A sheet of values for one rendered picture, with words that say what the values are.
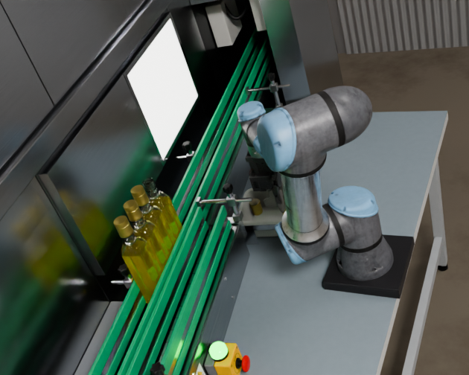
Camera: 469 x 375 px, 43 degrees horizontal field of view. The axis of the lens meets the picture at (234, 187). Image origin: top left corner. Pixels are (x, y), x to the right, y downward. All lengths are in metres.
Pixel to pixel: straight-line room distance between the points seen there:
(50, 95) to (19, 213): 0.31
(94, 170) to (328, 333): 0.73
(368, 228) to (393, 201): 0.38
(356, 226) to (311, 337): 0.31
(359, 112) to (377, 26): 3.21
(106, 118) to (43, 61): 0.25
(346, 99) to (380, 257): 0.57
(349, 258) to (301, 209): 0.30
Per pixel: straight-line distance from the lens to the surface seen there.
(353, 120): 1.17
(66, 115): 1.54
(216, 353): 1.49
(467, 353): 2.45
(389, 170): 2.03
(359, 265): 1.61
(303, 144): 1.15
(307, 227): 1.43
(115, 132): 1.71
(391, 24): 4.35
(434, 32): 4.33
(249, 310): 1.69
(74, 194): 1.53
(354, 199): 1.53
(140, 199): 1.54
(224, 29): 2.54
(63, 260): 1.53
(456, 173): 3.20
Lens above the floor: 1.97
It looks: 35 degrees down
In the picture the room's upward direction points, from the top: 19 degrees counter-clockwise
